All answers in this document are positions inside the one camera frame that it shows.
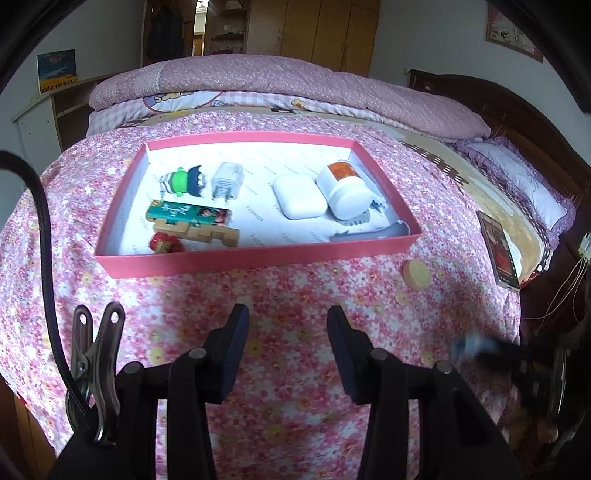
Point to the dark wooden headboard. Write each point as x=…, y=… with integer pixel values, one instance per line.
x=531, y=115

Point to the blue and yellow picture book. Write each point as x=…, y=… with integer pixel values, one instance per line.
x=56, y=69

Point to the pink cardboard box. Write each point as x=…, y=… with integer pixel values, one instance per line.
x=254, y=258

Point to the pink floral bedsheet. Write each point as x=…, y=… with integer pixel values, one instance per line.
x=277, y=295

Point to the blue grey curved plastic piece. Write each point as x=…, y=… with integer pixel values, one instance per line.
x=369, y=234

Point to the red translucent toy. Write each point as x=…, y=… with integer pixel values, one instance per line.
x=161, y=242

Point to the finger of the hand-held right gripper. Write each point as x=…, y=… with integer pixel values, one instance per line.
x=503, y=354

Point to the dark hanging coat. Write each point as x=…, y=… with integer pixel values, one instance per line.
x=164, y=32

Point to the wooden puzzle piece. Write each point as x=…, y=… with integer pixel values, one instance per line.
x=212, y=234

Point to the wooden corner shelf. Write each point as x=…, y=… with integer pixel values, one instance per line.
x=226, y=32

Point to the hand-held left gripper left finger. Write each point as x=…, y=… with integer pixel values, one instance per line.
x=233, y=355

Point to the cartoon printed checked sheet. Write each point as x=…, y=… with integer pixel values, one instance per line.
x=184, y=99

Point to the beige mat with brown print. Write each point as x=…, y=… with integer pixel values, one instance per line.
x=480, y=194

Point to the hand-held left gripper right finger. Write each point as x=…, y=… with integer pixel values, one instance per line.
x=348, y=355

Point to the round wooden lid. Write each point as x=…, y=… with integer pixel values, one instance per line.
x=418, y=273

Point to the metal spring clip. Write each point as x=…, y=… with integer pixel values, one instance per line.
x=99, y=364

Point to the green printed card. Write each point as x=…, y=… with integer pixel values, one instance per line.
x=184, y=213

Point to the pink folded quilt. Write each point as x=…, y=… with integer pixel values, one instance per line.
x=300, y=78

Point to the white side shelf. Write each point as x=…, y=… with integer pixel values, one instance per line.
x=32, y=124

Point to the white bottle with orange label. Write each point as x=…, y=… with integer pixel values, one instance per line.
x=348, y=194

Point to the purple frilled pillow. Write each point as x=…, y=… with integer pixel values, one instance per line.
x=517, y=182

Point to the framed wall picture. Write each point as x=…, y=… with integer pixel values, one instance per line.
x=510, y=32

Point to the white charger plug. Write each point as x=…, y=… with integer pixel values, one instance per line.
x=227, y=177

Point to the wooden wardrobe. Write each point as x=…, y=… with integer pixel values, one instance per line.
x=314, y=32

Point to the smartphone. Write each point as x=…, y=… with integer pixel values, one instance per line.
x=501, y=251

